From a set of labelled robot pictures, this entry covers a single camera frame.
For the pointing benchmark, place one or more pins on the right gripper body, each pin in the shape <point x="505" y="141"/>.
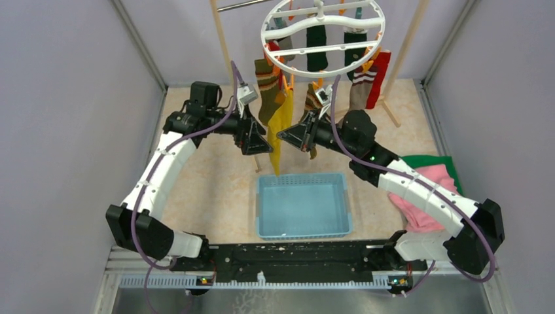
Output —
<point x="324" y="135"/>

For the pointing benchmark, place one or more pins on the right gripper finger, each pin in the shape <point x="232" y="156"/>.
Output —
<point x="313" y="116"/>
<point x="298" y="136"/>

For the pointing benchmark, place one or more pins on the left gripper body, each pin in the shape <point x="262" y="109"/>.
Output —
<point x="234" y="125"/>

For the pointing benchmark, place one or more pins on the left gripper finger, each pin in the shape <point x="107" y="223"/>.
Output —
<point x="245" y="113"/>
<point x="253" y="139"/>

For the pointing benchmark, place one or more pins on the yellow sock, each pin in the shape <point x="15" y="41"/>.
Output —
<point x="280" y="121"/>

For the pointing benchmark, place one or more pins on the olive striped sock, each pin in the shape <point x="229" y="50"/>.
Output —
<point x="270" y="83"/>

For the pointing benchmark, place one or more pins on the light blue plastic basket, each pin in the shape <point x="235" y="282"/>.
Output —
<point x="302" y="206"/>

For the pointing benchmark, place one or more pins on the white round sock hanger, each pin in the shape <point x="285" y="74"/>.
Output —
<point x="308" y="41"/>

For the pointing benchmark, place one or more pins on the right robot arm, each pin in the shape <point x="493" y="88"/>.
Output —
<point x="472" y="231"/>

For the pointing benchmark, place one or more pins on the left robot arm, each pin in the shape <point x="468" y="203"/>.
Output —
<point x="135" y="223"/>

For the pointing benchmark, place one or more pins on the red striped sock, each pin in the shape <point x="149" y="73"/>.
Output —
<point x="360" y="94"/>

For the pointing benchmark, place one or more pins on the green cloth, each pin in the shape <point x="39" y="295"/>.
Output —
<point x="417" y="161"/>

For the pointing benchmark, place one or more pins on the wooden clothes rack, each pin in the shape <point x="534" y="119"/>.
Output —
<point x="393" y="72"/>

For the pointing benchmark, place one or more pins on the pink cloth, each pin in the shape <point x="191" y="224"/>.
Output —
<point x="417" y="220"/>

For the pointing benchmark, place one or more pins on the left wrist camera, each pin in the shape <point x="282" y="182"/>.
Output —
<point x="246" y="94"/>

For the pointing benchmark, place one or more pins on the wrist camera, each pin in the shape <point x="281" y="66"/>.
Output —
<point x="324" y="95"/>
<point x="246" y="94"/>

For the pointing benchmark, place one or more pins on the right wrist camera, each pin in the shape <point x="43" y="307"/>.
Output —
<point x="324" y="95"/>

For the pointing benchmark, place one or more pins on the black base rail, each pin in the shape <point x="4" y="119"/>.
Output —
<point x="299" y="262"/>

